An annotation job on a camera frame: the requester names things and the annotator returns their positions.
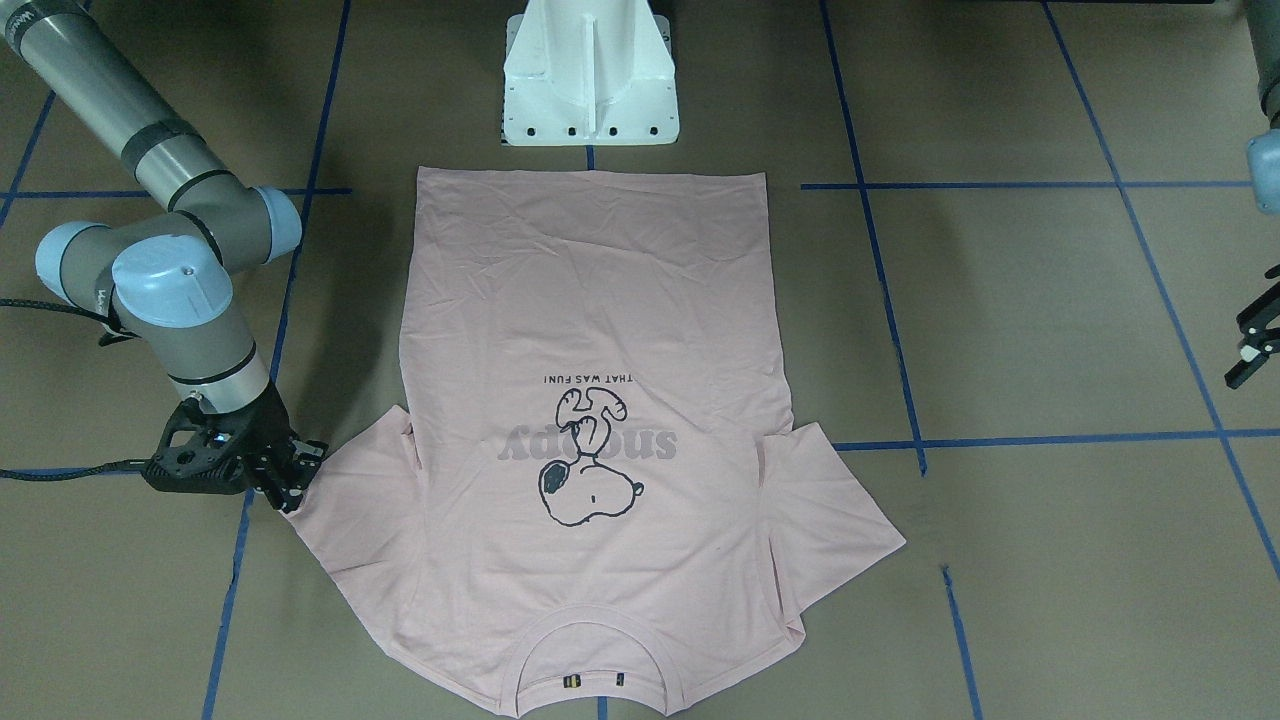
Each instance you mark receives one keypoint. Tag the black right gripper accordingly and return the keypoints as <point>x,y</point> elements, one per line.
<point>262,422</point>

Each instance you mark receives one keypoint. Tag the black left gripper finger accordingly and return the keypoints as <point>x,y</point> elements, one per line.
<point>1254,352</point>
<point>1258,321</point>

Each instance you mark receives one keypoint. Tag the pink Snoopy t-shirt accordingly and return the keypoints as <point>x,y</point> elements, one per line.
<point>596,487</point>

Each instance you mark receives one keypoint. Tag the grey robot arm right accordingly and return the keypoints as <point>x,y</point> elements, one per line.
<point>167,280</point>

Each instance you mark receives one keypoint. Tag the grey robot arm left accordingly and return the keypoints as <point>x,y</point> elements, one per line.
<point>1262,151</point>

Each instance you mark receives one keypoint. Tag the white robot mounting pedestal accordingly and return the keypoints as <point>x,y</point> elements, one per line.
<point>589,73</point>

